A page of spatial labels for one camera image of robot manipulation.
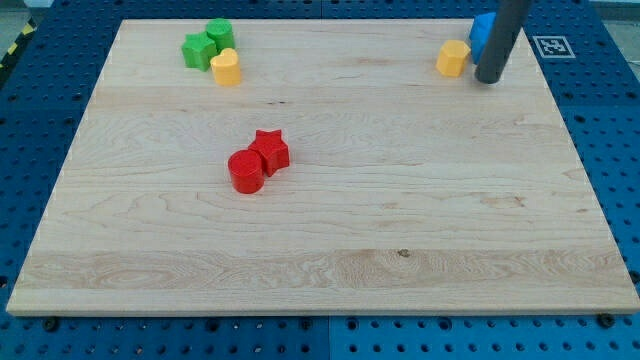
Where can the yellow heart block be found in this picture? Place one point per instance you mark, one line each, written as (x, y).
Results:
(226, 68)

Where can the yellow hexagon block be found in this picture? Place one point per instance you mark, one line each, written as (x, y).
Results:
(452, 58)

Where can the red cylinder block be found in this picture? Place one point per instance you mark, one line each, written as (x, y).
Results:
(246, 173)

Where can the red star block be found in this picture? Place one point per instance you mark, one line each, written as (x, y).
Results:
(273, 150)

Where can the green cylinder block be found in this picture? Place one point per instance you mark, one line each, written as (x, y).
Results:
(220, 30)

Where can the black bolt left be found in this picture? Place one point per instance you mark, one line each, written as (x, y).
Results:
(50, 324)

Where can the white fiducial marker tag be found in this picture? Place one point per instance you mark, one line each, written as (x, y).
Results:
(553, 47)

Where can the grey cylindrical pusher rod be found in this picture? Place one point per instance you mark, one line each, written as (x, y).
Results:
(509, 20)

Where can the blue triangle block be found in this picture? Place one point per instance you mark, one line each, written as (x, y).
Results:
(479, 33)

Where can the black bolt right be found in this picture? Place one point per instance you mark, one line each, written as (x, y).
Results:
(605, 320)

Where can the wooden board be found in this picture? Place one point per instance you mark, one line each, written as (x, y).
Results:
(408, 192)

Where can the green star block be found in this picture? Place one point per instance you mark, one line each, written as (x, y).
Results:
(198, 49)

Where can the black bolt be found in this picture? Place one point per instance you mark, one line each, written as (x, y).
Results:
(605, 320)
(50, 324)

